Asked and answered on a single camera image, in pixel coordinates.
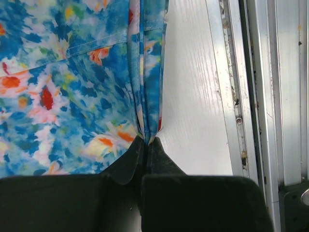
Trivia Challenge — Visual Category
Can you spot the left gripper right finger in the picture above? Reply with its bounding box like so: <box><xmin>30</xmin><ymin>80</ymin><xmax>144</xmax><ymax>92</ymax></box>
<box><xmin>141</xmin><ymin>138</ymin><xmax>273</xmax><ymax>232</ymax></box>

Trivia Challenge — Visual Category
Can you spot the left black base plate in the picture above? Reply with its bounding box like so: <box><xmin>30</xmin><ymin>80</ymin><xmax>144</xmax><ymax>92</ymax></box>
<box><xmin>279</xmin><ymin>181</ymin><xmax>309</xmax><ymax>232</ymax></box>

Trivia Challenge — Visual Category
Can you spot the aluminium front rail frame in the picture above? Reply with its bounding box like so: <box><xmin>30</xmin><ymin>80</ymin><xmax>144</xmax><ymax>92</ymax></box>
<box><xmin>206</xmin><ymin>0</ymin><xmax>309</xmax><ymax>232</ymax></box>

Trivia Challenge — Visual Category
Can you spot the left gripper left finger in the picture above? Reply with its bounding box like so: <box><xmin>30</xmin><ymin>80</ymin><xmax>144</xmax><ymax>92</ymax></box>
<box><xmin>0</xmin><ymin>137</ymin><xmax>144</xmax><ymax>232</ymax></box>

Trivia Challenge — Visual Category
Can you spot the blue floral skirt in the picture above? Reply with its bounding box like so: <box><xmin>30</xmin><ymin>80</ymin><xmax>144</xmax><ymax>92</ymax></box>
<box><xmin>0</xmin><ymin>0</ymin><xmax>169</xmax><ymax>178</ymax></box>

